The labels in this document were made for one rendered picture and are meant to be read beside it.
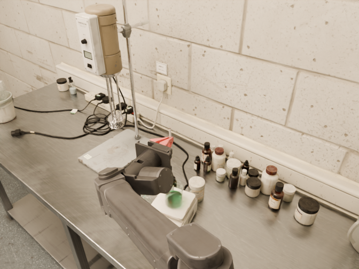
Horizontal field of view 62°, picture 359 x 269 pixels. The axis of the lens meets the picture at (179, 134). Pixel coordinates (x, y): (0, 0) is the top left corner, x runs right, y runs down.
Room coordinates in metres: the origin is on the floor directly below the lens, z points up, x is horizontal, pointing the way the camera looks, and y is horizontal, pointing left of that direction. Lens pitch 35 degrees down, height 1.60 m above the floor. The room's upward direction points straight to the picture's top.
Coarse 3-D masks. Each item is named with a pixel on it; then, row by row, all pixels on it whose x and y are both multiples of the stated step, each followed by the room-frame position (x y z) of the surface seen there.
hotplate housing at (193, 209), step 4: (196, 200) 0.71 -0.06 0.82; (192, 204) 0.69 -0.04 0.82; (196, 204) 0.71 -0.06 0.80; (192, 208) 0.68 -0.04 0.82; (196, 208) 0.71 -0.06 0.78; (188, 212) 0.66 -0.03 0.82; (192, 212) 0.68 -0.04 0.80; (188, 216) 0.65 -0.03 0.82; (192, 216) 0.68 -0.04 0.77; (172, 220) 0.63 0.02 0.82; (176, 220) 0.62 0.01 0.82; (180, 220) 0.62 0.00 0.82; (184, 220) 0.63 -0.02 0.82; (188, 220) 0.65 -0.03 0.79; (176, 224) 0.61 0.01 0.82; (180, 224) 0.61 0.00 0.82; (184, 224) 0.62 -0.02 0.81
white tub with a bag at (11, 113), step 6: (0, 84) 1.36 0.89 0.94; (0, 90) 1.33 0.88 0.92; (0, 96) 1.32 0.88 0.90; (6, 96) 1.35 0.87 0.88; (12, 96) 1.38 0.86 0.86; (0, 102) 1.30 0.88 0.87; (6, 102) 1.32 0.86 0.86; (12, 102) 1.37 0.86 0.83; (0, 108) 1.30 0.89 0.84; (6, 108) 1.32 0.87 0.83; (12, 108) 1.35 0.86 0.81; (0, 114) 1.30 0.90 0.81; (6, 114) 1.31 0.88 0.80; (12, 114) 1.34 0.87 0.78; (0, 120) 1.30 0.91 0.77; (6, 120) 1.31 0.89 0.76
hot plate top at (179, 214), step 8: (184, 192) 0.73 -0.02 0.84; (160, 200) 0.69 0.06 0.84; (184, 200) 0.69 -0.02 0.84; (192, 200) 0.69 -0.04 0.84; (160, 208) 0.66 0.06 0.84; (168, 208) 0.66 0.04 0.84; (184, 208) 0.66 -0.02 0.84; (168, 216) 0.63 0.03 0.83; (176, 216) 0.63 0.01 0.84; (184, 216) 0.63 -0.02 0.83
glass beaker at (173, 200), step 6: (174, 180) 0.71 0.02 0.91; (180, 180) 0.71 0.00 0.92; (174, 186) 0.71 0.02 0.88; (180, 186) 0.70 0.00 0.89; (168, 192) 0.66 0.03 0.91; (174, 192) 0.65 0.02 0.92; (180, 192) 0.66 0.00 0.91; (168, 198) 0.66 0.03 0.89; (174, 198) 0.65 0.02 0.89; (180, 198) 0.66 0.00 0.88; (168, 204) 0.66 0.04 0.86; (174, 204) 0.65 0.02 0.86; (180, 204) 0.66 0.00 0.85
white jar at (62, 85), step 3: (60, 78) 1.70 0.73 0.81; (63, 78) 1.70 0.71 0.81; (57, 81) 1.66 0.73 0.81; (60, 81) 1.67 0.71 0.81; (63, 81) 1.66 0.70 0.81; (66, 81) 1.68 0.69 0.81; (57, 84) 1.66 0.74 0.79; (60, 84) 1.66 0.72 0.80; (63, 84) 1.66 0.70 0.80; (66, 84) 1.67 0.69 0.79; (60, 87) 1.65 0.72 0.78; (63, 87) 1.66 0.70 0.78; (66, 87) 1.67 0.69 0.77; (60, 90) 1.66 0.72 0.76; (63, 90) 1.66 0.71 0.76; (66, 90) 1.67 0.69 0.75
